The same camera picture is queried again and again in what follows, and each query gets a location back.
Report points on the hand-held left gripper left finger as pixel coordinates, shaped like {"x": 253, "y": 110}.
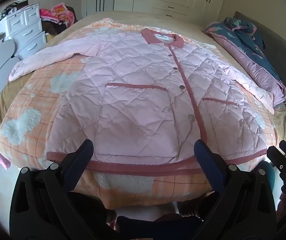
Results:
{"x": 81, "y": 155}

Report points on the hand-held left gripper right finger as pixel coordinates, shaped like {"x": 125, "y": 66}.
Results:
{"x": 204, "y": 155}

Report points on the pink quilted jacket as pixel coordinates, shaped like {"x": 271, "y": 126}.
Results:
{"x": 133, "y": 87}

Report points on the dark brown clothes pile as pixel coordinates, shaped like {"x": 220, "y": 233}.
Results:
{"x": 54, "y": 28}

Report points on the teal stool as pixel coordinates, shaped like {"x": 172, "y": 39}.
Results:
{"x": 269, "y": 173}

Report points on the orange plaid fleece blanket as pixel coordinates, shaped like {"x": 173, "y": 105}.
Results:
{"x": 33, "y": 105}

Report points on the small pink cloth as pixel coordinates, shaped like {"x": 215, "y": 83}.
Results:
{"x": 2, "y": 158}

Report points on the blue floral quilt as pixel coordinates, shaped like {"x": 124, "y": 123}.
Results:
{"x": 247, "y": 42}

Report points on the white drawer chest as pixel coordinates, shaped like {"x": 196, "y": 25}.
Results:
{"x": 25, "y": 32}

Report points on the pink printed towel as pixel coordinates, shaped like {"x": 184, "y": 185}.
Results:
{"x": 58, "y": 12}

